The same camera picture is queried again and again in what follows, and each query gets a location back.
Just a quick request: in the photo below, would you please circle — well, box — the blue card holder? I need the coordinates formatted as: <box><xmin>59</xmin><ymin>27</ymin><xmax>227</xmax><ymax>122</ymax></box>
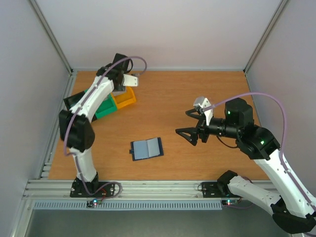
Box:
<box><xmin>129</xmin><ymin>137</ymin><xmax>164</xmax><ymax>161</ymax></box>

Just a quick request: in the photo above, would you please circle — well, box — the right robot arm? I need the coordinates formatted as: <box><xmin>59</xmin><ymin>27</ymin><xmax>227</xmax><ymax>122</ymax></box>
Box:
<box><xmin>175</xmin><ymin>97</ymin><xmax>316</xmax><ymax>234</ymax></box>

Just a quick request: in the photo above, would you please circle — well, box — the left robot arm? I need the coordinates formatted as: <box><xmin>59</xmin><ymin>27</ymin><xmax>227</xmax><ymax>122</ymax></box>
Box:
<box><xmin>59</xmin><ymin>54</ymin><xmax>132</xmax><ymax>197</ymax></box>

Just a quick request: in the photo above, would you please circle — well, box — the yellow plastic bin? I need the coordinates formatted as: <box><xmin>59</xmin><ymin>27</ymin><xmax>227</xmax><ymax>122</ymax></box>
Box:
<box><xmin>111</xmin><ymin>86</ymin><xmax>136</xmax><ymax>110</ymax></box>

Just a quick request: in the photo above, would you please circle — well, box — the green plastic bin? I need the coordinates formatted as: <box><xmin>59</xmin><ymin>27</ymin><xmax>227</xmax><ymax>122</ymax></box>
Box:
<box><xmin>92</xmin><ymin>93</ymin><xmax>118</xmax><ymax>121</ymax></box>

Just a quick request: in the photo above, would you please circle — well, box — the black plastic bin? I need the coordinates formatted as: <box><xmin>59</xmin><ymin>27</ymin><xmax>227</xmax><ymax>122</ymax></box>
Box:
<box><xmin>59</xmin><ymin>90</ymin><xmax>100</xmax><ymax>126</ymax></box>

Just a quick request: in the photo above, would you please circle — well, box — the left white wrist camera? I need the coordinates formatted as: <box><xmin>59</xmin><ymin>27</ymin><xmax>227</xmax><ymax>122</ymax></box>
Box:
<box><xmin>123</xmin><ymin>74</ymin><xmax>139</xmax><ymax>87</ymax></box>

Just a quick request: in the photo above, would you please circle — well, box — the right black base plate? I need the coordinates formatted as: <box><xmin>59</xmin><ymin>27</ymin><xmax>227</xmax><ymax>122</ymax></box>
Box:
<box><xmin>201</xmin><ymin>182</ymin><xmax>233</xmax><ymax>198</ymax></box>

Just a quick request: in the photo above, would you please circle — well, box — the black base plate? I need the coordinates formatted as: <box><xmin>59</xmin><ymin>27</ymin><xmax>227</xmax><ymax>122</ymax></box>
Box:
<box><xmin>70</xmin><ymin>178</ymin><xmax>116</xmax><ymax>198</ymax></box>
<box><xmin>201</xmin><ymin>182</ymin><xmax>233</xmax><ymax>198</ymax></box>

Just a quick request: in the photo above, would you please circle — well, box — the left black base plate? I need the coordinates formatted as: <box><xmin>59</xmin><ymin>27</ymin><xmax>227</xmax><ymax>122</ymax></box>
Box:
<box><xmin>70</xmin><ymin>178</ymin><xmax>116</xmax><ymax>198</ymax></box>

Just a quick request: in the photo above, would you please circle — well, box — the aluminium front rail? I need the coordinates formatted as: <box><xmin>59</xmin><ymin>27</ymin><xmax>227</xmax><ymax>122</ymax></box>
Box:
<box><xmin>22</xmin><ymin>179</ymin><xmax>277</xmax><ymax>200</ymax></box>

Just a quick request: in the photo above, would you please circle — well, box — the grey slotted cable duct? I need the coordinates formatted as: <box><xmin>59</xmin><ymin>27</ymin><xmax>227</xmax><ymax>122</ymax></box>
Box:
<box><xmin>33</xmin><ymin>200</ymin><xmax>222</xmax><ymax>211</ymax></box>

